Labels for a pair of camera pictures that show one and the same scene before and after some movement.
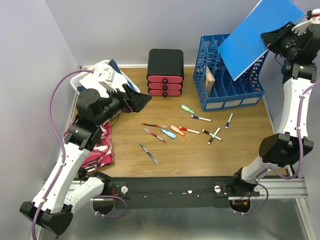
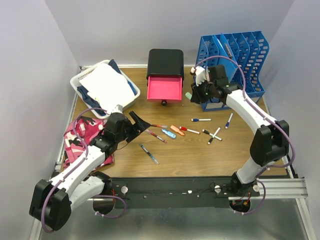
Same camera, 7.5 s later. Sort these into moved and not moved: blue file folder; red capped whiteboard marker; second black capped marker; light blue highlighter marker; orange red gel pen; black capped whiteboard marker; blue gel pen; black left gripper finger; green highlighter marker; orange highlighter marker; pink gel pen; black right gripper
Moved: black right gripper; green highlighter marker; blue file folder; black left gripper finger
Not moved: red capped whiteboard marker; orange red gel pen; blue gel pen; second black capped marker; pink gel pen; orange highlighter marker; black capped whiteboard marker; light blue highlighter marker
